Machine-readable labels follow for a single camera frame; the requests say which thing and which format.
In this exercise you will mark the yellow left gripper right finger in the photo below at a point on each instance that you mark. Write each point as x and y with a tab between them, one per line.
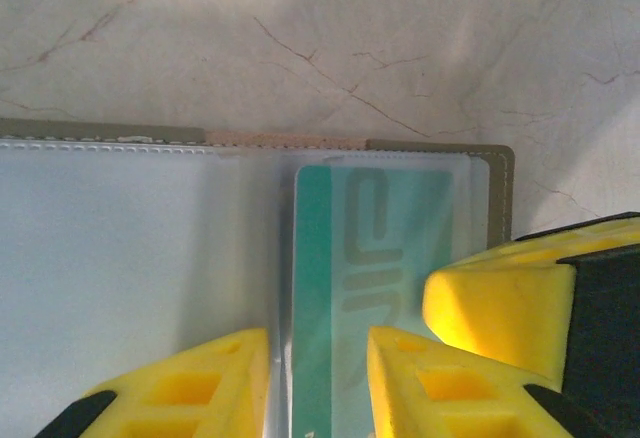
450	398

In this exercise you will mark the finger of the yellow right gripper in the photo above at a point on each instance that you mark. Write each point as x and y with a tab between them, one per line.
500	303

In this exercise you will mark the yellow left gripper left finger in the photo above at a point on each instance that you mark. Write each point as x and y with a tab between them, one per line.
210	383

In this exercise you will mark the teal card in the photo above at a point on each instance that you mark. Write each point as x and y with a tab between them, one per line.
320	258

